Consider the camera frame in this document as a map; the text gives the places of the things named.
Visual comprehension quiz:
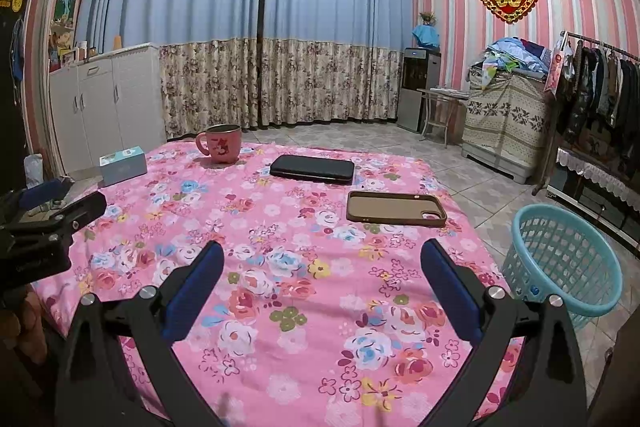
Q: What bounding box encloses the light blue tissue box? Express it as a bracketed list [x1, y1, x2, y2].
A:
[98, 146, 148, 188]

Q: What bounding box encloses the grey water dispenser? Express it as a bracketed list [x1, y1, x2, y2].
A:
[397, 47, 442, 132]

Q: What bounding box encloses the person's left hand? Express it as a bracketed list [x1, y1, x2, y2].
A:
[12, 294, 51, 365]

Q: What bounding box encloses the black zip case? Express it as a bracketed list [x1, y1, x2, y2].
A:
[270, 154, 356, 186]

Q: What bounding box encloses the small metal table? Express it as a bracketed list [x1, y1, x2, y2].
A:
[416, 87, 471, 145]

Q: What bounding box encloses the black door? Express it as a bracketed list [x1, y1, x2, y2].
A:
[0, 0, 36, 198]

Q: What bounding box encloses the white cabinet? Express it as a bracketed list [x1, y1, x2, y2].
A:
[49, 42, 166, 178]

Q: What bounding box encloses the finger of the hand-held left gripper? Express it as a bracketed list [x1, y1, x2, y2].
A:
[12, 192, 108, 238]
[19, 181, 70, 210]

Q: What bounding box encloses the patterned cloth covered chest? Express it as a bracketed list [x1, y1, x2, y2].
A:
[461, 67, 551, 185]

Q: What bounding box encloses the low cabinet with lace cloth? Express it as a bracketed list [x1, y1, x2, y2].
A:
[547, 147, 640, 253]

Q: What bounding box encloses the light blue laundry basket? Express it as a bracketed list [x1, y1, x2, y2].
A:
[501, 204, 623, 333]

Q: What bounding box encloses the pile of clothes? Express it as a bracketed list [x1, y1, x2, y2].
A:
[480, 37, 553, 80]

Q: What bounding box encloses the pink hanging bag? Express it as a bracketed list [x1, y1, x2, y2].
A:
[544, 34, 573, 94]

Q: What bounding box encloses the blue floral curtain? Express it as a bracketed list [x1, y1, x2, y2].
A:
[260, 0, 416, 128]
[75, 0, 266, 142]

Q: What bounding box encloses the metal clothes rack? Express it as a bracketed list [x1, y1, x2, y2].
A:
[560, 31, 640, 62]

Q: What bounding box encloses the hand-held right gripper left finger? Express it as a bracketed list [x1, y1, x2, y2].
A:
[54, 240, 226, 427]

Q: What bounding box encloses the row of hanging clothes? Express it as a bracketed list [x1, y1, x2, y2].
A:
[562, 42, 640, 168]

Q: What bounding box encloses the brown phone case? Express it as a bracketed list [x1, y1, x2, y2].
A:
[346, 190, 448, 228]

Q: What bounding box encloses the blue hanging cloth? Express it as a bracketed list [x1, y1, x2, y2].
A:
[11, 19, 26, 82]

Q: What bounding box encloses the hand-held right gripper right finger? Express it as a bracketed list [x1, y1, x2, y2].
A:
[420, 238, 588, 427]

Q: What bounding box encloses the pink mug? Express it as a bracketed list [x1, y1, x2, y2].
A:
[195, 124, 243, 165]

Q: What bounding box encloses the blue cloth bundle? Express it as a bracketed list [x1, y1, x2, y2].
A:
[411, 24, 441, 50]

